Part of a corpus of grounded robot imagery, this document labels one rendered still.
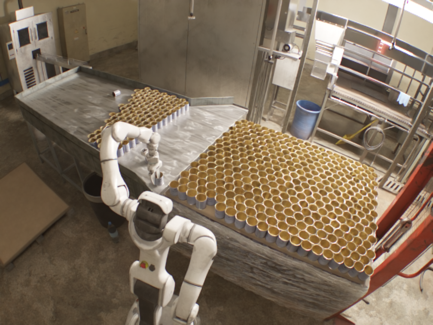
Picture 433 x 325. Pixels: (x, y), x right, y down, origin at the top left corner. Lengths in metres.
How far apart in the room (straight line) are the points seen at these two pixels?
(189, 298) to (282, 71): 3.65
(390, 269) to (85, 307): 2.52
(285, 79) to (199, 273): 3.55
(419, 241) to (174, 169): 1.71
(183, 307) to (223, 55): 3.67
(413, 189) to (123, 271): 2.65
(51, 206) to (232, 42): 3.42
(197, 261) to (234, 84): 3.47
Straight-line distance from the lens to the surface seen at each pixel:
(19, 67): 6.16
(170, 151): 2.01
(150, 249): 0.99
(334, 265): 1.48
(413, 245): 1.60
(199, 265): 0.96
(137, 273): 1.23
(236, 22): 3.91
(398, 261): 1.71
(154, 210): 0.94
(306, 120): 4.37
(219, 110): 2.65
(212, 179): 1.69
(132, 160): 1.96
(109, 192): 1.08
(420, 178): 1.98
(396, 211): 2.15
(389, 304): 3.23
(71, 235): 3.01
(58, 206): 3.17
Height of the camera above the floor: 2.32
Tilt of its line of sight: 40 degrees down
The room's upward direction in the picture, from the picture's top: 7 degrees clockwise
